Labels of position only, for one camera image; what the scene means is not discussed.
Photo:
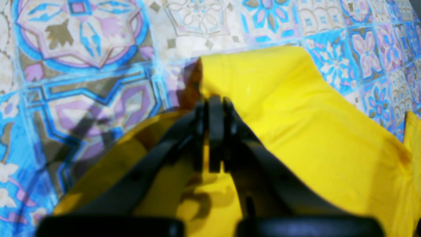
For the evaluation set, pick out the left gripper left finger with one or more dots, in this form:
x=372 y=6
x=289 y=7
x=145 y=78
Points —
x=154 y=185

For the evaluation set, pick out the patterned blue tablecloth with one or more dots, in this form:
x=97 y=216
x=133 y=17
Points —
x=77 y=74

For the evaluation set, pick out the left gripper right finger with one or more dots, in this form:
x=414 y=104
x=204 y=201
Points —
x=266 y=187

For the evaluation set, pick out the orange T-shirt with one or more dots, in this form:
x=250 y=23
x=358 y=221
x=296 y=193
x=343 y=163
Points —
x=337 y=151

